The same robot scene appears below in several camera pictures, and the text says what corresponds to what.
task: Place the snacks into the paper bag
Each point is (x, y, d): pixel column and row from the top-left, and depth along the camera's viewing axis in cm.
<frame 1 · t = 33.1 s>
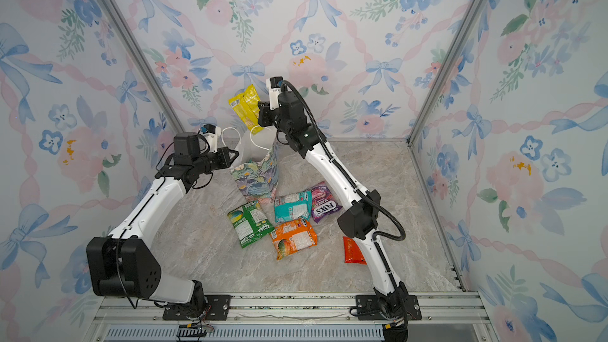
left hand: (238, 150, 82), fingers closed
right hand: (257, 101, 77), fingers closed
floral paper gift bag: (255, 169, 82), point 23 cm above the table
green snack packet: (249, 223, 92), point 3 cm above the table
teal snack packet: (293, 207, 94), point 4 cm above the table
orange snack packet: (291, 237, 87), point 3 cm above the table

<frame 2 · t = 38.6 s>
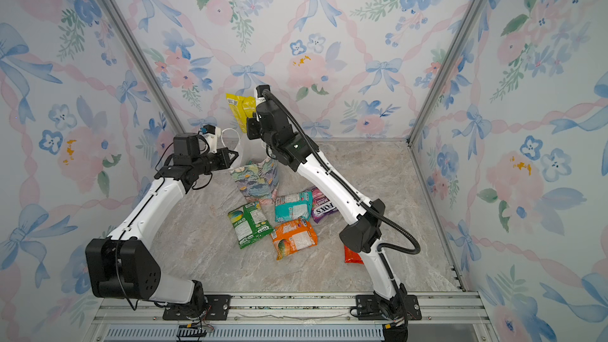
left hand: (238, 151, 82), fingers closed
right hand: (252, 111, 72), fingers closed
the named things where they were.

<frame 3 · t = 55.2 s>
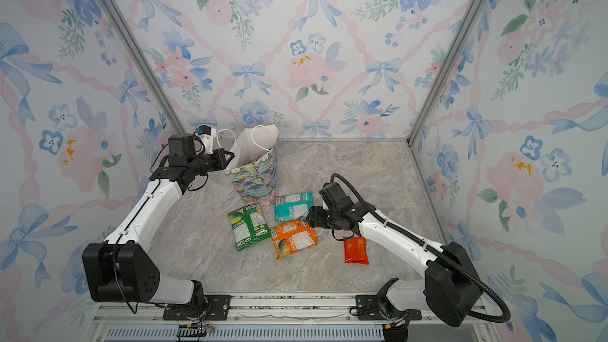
left hand: (233, 151, 81), fingers closed
right hand: (312, 217, 83), fingers open
the named things where they were.

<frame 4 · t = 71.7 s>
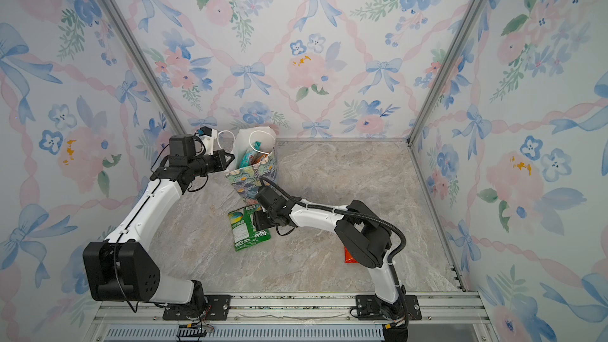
left hand: (234, 153, 82), fingers closed
right hand: (257, 219, 88), fingers open
teal snack packet: (253, 155, 90), point 21 cm above the table
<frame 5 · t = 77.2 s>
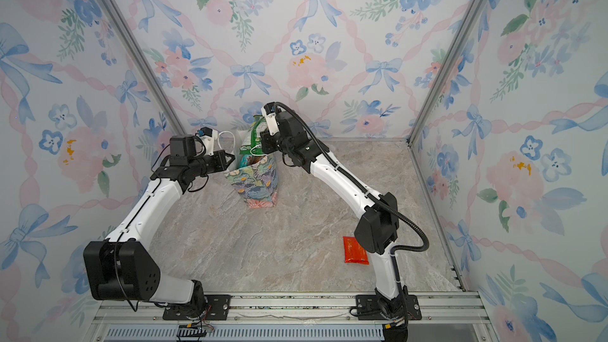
left hand: (234, 154, 82), fingers closed
right hand: (260, 131, 79), fingers closed
green snack packet: (252, 143, 81), point 29 cm above the table
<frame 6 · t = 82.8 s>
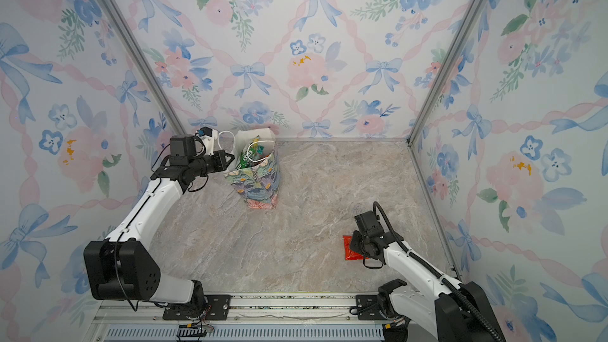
left hand: (234, 154, 82), fingers closed
right hand: (354, 242, 87), fingers open
green snack packet: (250, 153, 81), point 27 cm above the table
